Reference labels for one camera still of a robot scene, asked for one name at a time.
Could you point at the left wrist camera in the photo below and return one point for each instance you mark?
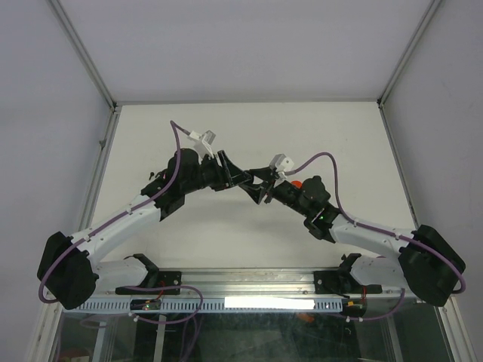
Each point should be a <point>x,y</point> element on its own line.
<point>203,142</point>

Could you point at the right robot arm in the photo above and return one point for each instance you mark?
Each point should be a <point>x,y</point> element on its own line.
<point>419,260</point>

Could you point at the orange charging case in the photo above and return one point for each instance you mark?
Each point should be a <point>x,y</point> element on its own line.
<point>297,184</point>

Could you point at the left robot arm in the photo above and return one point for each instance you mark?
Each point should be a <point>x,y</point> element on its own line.
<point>68,267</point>

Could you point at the aluminium frame post left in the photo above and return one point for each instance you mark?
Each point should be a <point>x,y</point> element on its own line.
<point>81,51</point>

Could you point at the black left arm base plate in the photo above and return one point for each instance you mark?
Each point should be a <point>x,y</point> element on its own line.
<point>152,283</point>

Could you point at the aluminium frame post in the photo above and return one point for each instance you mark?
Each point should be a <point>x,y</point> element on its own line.
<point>422,26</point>
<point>81,51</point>

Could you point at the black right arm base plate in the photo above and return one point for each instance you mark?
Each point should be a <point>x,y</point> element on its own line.
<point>341,284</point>

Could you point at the black charging case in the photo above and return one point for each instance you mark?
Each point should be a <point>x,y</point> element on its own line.
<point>248,177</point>

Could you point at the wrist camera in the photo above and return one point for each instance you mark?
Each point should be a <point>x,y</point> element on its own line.
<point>203,142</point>
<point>281,165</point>

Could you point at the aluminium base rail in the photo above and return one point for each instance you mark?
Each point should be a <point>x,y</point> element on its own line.
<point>222,282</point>

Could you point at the grey slotted cable duct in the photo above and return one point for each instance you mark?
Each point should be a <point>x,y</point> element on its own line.
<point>229,304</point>

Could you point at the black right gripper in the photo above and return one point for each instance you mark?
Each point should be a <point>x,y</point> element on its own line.
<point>265,174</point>

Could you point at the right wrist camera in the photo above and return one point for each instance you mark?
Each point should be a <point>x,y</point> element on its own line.
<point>281,165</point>

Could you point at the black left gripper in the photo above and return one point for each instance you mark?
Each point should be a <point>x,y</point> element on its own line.
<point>228,175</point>

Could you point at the aluminium frame post right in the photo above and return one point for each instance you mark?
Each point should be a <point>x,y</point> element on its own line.
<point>422,26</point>

